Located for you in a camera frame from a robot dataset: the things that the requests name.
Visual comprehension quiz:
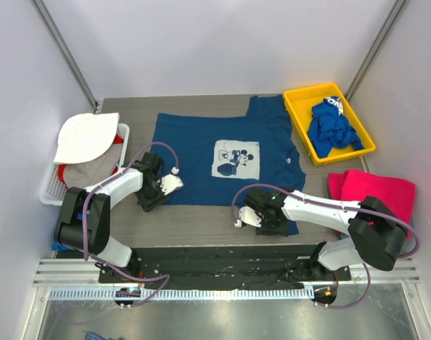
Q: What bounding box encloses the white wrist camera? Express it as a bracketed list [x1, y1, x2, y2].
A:
[234, 206, 262, 228]
[159, 166, 184, 196]

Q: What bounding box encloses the white plastic laundry basket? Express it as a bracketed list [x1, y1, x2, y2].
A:
[39, 123, 130, 206]

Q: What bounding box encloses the royal blue t shirt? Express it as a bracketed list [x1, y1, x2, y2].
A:
[307, 96, 364, 158]

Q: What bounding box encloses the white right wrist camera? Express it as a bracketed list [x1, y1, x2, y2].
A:
[234, 206, 262, 228]

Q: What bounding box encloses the dark blue mickey t shirt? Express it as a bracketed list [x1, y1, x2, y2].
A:
[150, 94, 307, 237]

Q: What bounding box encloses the pink folded t shirt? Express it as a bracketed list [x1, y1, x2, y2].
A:
[328, 169, 416, 224]

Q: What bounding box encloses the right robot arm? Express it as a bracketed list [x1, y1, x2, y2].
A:
[234, 185, 408, 280]

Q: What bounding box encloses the grey t shirt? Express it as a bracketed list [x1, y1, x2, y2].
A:
[64, 143, 123, 188]

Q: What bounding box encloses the checkered cloth bottom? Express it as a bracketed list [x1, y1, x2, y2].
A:
[84, 331, 123, 340]

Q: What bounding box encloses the slotted cable duct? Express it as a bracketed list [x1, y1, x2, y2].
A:
[48, 285, 314, 302]

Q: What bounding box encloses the aluminium frame post left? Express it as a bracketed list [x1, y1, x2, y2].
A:
[30, 0, 99, 113]

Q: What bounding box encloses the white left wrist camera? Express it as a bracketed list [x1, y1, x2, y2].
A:
[159, 166, 184, 196]

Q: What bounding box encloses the blue folded t shirt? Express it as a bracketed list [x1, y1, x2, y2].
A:
[51, 241, 69, 252]

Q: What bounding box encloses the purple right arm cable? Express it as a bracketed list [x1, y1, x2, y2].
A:
[231, 183, 422, 311]

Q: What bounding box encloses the white t shirt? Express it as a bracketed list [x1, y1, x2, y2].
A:
[53, 113, 119, 164]

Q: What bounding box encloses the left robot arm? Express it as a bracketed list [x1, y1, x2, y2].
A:
[54, 152, 167, 283]

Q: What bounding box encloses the red t shirt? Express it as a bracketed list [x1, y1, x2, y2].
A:
[57, 134, 124, 183]

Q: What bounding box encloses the aluminium frame post right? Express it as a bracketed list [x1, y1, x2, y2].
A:
[345, 0, 410, 101]

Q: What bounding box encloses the aluminium frame post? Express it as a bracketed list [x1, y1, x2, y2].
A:
[345, 0, 410, 101]
[30, 0, 99, 113]

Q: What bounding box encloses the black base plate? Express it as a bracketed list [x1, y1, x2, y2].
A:
[98, 246, 353, 290]

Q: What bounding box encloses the yellow plastic tray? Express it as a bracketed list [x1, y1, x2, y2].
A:
[283, 83, 376, 166]

